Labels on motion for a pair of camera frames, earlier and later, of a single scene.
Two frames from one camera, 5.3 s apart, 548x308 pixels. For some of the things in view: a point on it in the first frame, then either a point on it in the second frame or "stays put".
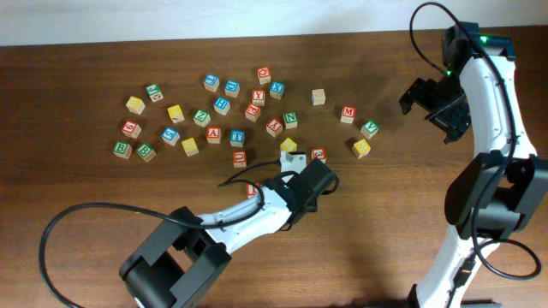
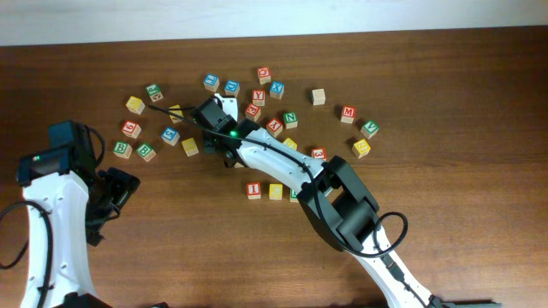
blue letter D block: x=232 y=88 stays put
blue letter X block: x=276 y=89 stays put
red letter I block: x=251 y=191 stays put
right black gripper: x=451 y=125 -> x=209 y=142
